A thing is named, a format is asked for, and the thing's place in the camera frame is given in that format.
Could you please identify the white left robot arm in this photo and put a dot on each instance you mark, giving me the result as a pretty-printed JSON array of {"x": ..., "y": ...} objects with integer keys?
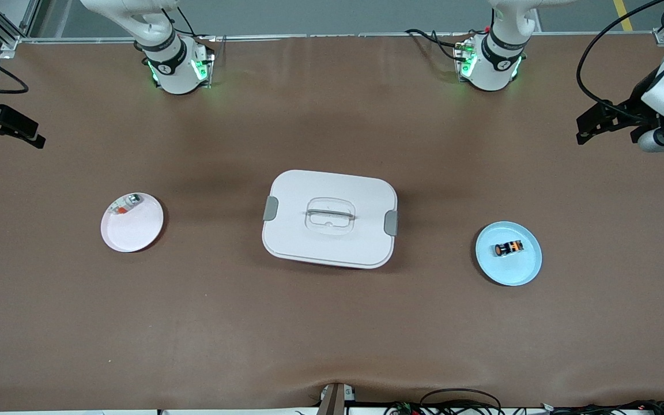
[{"x": 496, "y": 63}]

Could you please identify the small silver red object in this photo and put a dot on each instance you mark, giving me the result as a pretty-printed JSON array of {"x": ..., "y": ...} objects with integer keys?
[{"x": 127, "y": 204}]

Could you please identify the pink round plate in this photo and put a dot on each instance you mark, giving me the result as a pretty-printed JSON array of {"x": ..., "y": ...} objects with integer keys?
[{"x": 133, "y": 230}]

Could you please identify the light blue round plate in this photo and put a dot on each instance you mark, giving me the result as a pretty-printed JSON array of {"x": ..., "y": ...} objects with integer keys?
[{"x": 510, "y": 274}]

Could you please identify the white lidded box grey latches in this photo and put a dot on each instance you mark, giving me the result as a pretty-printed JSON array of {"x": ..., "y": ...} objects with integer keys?
[{"x": 297, "y": 242}]

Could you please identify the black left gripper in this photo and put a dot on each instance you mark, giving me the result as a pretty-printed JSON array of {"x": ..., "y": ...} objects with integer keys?
[{"x": 632, "y": 109}]

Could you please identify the aluminium table edge rail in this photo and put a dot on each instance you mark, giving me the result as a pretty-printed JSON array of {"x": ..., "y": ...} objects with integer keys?
[{"x": 338, "y": 36}]

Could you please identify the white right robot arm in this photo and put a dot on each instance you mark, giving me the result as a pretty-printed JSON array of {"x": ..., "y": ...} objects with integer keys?
[{"x": 173, "y": 63}]

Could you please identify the brown table mat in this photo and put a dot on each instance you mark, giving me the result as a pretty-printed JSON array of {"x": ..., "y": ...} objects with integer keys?
[{"x": 332, "y": 334}]

